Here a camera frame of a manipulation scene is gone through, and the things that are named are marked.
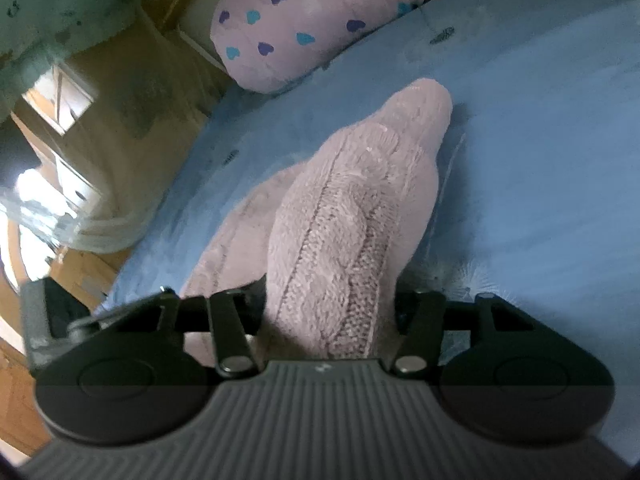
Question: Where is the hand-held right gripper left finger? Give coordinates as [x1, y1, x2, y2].
[114, 284, 269, 380]

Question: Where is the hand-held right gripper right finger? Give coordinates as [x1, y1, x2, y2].
[389, 290, 542, 376]

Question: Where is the pink knitted cardigan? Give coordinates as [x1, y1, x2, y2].
[177, 77, 454, 367]

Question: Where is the white sheer curtain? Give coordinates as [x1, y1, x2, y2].
[64, 7, 173, 255]

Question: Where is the blue bed sheet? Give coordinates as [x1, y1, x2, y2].
[107, 0, 640, 461]

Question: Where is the pink heart print quilt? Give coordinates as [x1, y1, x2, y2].
[210, 0, 507, 95]

